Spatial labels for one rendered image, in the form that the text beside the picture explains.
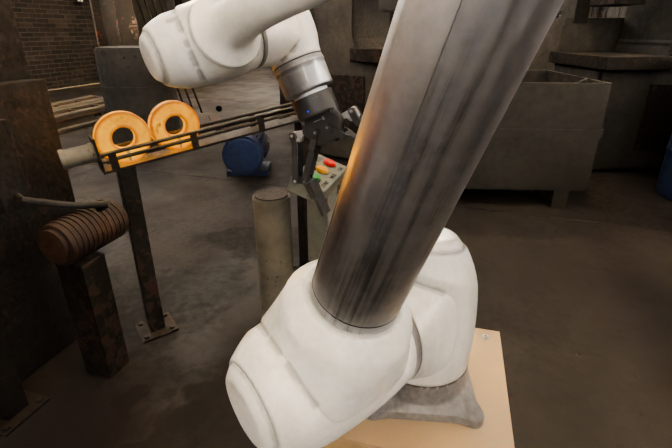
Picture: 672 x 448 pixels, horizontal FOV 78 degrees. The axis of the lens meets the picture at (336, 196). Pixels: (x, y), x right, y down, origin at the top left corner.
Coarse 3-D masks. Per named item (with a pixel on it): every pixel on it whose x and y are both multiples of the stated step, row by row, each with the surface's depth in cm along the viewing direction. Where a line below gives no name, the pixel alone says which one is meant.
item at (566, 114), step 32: (544, 96) 230; (576, 96) 229; (608, 96) 228; (512, 128) 237; (544, 128) 236; (576, 128) 235; (480, 160) 245; (512, 160) 244; (544, 160) 243; (576, 160) 242; (544, 192) 263
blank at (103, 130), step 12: (108, 120) 121; (120, 120) 123; (132, 120) 125; (96, 132) 120; (108, 132) 122; (144, 132) 128; (96, 144) 121; (108, 144) 123; (132, 144) 128; (132, 156) 128
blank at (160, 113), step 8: (160, 104) 129; (168, 104) 130; (176, 104) 131; (184, 104) 133; (152, 112) 129; (160, 112) 129; (168, 112) 130; (176, 112) 132; (184, 112) 133; (192, 112) 135; (152, 120) 128; (160, 120) 130; (184, 120) 134; (192, 120) 136; (152, 128) 129; (160, 128) 130; (184, 128) 136; (192, 128) 136; (152, 136) 130; (160, 136) 131; (168, 136) 133; (160, 144) 132; (184, 144) 136
